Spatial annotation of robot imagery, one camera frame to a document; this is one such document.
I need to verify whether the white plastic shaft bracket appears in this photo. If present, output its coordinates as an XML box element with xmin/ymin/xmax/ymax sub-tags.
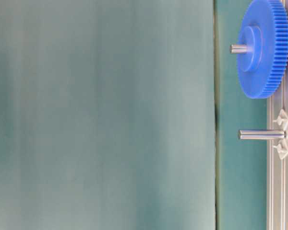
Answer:
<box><xmin>273</xmin><ymin>109</ymin><xmax>288</xmax><ymax>160</ymax></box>

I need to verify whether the large blue plastic gear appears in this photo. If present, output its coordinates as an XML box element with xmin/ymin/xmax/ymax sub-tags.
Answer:
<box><xmin>237</xmin><ymin>0</ymin><xmax>288</xmax><ymax>99</ymax></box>

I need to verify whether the bare steel shaft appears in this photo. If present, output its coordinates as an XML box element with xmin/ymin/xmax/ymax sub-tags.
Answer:
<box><xmin>238</xmin><ymin>129</ymin><xmax>286</xmax><ymax>140</ymax></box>

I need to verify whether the steel shaft through large gear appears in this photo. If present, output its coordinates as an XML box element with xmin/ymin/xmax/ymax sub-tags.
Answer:
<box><xmin>229</xmin><ymin>44</ymin><xmax>253</xmax><ymax>54</ymax></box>

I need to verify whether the silver aluminium extrusion rail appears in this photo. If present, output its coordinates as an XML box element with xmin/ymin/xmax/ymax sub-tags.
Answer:
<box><xmin>266</xmin><ymin>0</ymin><xmax>288</xmax><ymax>230</ymax></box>

